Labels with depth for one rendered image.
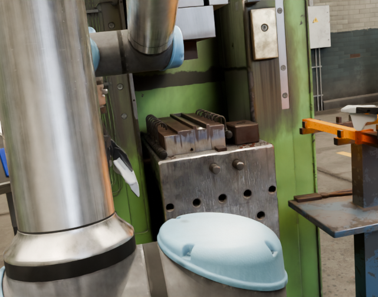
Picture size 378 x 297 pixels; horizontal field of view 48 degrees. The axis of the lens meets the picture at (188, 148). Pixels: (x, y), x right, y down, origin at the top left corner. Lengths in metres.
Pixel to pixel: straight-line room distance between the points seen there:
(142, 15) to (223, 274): 0.39
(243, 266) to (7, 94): 0.24
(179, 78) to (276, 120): 0.48
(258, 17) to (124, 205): 0.81
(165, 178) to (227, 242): 0.95
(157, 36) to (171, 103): 1.19
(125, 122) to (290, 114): 0.61
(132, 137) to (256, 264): 1.16
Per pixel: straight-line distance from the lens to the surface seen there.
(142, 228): 1.58
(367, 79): 9.43
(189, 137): 1.38
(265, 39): 1.57
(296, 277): 1.85
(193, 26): 1.37
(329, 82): 8.88
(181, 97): 1.85
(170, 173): 1.33
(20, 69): 0.37
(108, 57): 0.74
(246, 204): 1.42
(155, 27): 0.65
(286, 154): 1.66
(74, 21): 0.38
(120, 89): 1.48
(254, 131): 1.44
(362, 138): 1.18
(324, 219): 1.34
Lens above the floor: 1.20
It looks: 11 degrees down
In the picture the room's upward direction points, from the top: 6 degrees counter-clockwise
